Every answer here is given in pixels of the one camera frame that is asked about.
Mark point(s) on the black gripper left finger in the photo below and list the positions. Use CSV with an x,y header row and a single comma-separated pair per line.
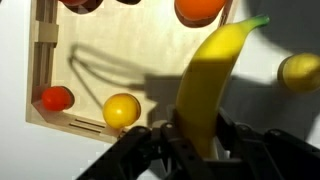
x,y
156,153

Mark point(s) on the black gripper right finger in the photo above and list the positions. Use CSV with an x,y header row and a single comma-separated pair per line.
x,y
266,156

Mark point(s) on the yellow banana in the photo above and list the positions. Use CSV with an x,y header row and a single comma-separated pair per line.
x,y
206,86

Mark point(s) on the wooden slatted box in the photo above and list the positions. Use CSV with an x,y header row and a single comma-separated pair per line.
x,y
133,43

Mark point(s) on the small yellow round fruit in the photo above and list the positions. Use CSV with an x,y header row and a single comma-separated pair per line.
x,y
120,110

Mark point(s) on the yellow lemon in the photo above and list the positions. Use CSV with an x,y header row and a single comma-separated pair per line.
x,y
300,71

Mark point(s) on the orange fruit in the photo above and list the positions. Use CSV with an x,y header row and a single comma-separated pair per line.
x,y
200,8

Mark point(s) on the dark purple plum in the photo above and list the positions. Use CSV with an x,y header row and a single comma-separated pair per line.
x,y
128,1

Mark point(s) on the round white table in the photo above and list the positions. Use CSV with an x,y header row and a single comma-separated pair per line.
x,y
13,83

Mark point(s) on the large red apple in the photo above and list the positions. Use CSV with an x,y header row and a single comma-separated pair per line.
x,y
73,2

